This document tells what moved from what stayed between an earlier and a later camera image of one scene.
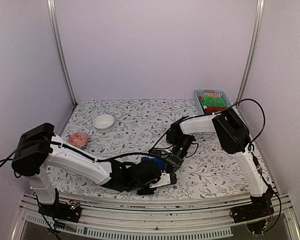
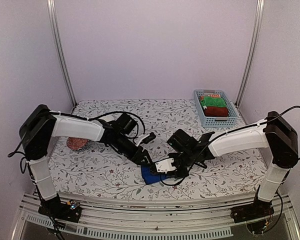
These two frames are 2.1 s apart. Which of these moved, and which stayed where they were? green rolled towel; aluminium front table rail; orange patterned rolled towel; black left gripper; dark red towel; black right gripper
Moved: black left gripper; black right gripper
Stayed: aluminium front table rail; green rolled towel; dark red towel; orange patterned rolled towel
